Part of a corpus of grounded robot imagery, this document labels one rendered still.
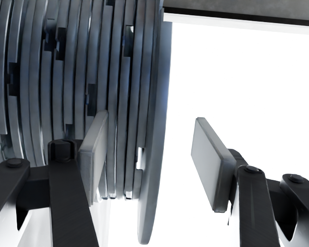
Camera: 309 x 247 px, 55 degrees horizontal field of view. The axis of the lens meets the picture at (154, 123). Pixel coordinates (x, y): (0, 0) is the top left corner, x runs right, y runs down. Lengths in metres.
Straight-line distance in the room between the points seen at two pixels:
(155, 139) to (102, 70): 0.09
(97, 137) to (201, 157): 0.06
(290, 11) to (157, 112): 4.28
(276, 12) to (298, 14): 0.29
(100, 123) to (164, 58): 0.05
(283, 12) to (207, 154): 4.23
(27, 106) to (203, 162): 0.15
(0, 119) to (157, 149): 0.14
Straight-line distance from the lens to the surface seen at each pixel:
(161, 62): 0.17
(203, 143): 0.18
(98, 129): 0.16
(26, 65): 0.26
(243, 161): 0.16
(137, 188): 0.30
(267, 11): 4.29
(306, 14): 4.51
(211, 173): 0.16
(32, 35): 0.26
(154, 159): 0.18
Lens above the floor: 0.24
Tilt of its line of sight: 4 degrees up
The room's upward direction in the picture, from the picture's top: 94 degrees clockwise
